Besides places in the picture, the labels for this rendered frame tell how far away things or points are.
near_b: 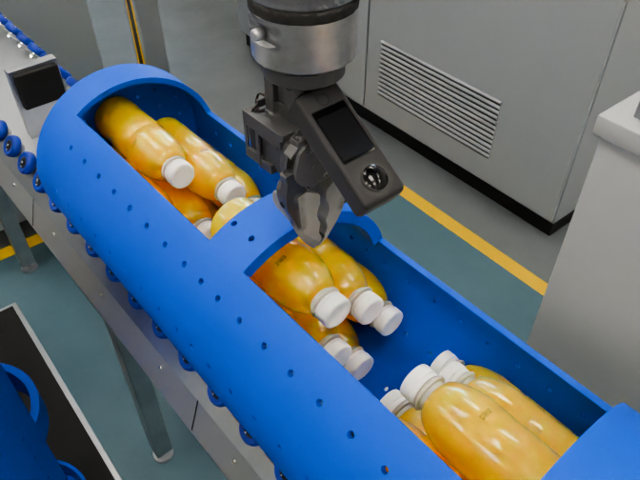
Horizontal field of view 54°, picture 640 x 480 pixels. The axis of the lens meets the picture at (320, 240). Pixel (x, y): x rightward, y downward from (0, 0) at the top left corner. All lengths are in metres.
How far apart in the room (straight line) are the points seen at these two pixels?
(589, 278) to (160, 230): 0.92
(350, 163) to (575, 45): 1.76
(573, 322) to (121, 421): 1.31
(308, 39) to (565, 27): 1.79
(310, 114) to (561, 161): 1.93
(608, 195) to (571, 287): 0.25
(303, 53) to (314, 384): 0.29
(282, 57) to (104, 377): 1.75
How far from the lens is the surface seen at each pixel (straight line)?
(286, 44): 0.51
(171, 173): 0.89
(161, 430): 1.83
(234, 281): 0.67
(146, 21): 1.66
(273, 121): 0.59
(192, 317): 0.72
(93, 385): 2.16
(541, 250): 2.58
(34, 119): 1.48
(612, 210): 1.30
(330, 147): 0.53
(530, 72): 2.37
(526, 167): 2.52
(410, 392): 0.64
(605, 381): 1.55
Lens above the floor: 1.69
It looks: 43 degrees down
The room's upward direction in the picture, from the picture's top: straight up
